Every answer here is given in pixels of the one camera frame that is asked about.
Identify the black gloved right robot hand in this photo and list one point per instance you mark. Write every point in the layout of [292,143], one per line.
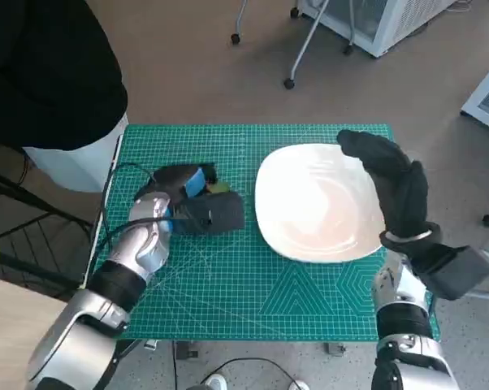
[403,191]

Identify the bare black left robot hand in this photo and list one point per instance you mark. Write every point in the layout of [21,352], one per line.
[175,178]

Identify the red toy grape bunch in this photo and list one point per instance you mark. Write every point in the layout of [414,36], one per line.
[221,187]

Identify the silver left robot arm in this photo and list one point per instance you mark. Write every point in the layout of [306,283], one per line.
[147,248]

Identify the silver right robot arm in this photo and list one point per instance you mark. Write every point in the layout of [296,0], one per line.
[403,325]

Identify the white square plate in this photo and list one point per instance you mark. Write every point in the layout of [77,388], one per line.
[309,203]

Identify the green cutting mat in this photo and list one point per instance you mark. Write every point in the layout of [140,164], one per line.
[236,284]

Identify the white cabinet with grey panel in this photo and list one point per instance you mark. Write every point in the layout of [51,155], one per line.
[488,97]

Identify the grey caster leg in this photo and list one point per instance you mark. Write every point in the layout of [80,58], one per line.
[235,39]
[347,49]
[288,84]

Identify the black metal rack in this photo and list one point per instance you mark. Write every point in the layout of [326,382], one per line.
[45,264]

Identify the white appliance with mesh grille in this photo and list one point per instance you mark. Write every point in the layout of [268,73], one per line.
[395,24]

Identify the white round base foot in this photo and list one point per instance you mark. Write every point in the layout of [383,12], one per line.
[217,382]
[301,385]

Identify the light wooden board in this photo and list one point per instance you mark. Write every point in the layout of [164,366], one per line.
[9,325]

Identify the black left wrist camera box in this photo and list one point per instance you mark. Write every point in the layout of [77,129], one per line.
[216,211]

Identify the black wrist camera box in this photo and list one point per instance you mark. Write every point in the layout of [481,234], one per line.
[455,272]
[216,211]

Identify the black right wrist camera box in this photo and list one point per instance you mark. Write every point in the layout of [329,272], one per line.
[455,272]

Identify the grey table bracket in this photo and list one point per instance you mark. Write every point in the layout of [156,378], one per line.
[151,345]
[336,349]
[186,351]

